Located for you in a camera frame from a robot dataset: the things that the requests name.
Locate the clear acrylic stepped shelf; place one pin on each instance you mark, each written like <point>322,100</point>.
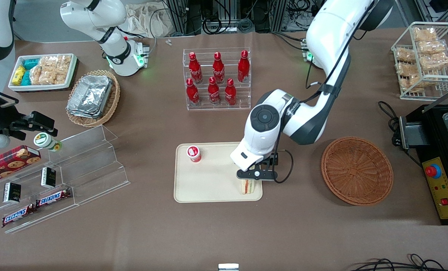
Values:
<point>96,165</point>

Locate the yellow control panel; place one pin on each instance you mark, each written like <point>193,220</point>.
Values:
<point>444,192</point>

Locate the yellow snack box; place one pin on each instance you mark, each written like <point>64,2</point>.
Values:
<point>18,74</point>

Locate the clear acrylic bottle rack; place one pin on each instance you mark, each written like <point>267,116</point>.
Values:
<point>242,96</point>

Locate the snickers bar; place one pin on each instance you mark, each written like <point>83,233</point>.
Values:
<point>18,215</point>
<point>53,198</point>

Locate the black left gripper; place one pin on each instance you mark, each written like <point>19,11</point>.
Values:
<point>268,162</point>

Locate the small silver white object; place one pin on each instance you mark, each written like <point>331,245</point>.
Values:
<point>228,267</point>

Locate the grey black bracket device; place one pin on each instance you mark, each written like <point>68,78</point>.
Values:
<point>410,133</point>

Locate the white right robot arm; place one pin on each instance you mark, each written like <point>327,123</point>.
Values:
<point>96,15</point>

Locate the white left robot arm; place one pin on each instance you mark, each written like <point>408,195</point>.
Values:
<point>333,37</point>

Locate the brown wicker basket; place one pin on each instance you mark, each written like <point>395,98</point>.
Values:
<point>355,169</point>

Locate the rice cracker pack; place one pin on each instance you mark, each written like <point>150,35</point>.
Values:
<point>406,69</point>
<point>47,77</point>
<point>436,61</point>
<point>431,47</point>
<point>49,61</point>
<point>35,75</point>
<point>413,82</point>
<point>64,66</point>
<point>425,34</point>
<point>405,54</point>

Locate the red lid cup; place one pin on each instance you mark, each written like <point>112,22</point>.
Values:
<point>194,153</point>

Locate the red emergency stop button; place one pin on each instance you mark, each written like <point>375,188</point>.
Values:
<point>432,171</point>

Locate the red cola bottle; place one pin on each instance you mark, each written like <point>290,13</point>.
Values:
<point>218,69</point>
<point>195,69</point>
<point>243,67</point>
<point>192,93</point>
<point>214,92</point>
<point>230,93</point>

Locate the green lid cup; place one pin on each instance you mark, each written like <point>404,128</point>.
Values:
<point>45,141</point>

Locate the beige plastic tray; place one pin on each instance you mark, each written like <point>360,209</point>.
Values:
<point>212,180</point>

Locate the teal snack packet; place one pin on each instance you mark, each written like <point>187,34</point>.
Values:
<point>31,63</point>
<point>26,78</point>

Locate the red tartan cookie box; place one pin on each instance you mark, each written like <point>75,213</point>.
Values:
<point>9,162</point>

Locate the aluminium foil container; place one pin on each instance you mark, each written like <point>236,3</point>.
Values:
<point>84,115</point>
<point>90,94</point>

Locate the white rectangular snack tray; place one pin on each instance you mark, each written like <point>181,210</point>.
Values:
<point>13,84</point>

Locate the triangular sandwich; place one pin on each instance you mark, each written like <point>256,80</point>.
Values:
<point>247,187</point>

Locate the black control box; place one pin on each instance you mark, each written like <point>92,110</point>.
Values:
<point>434,131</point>

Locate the small black box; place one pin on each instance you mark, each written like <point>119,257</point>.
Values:
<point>48,177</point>
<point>11,192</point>

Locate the beige cloth bag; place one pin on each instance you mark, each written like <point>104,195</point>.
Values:
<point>148,20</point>

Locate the light wicker basket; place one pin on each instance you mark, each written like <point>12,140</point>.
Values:
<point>113,99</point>

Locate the grey metal bar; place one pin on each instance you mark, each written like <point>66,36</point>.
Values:
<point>444,99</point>

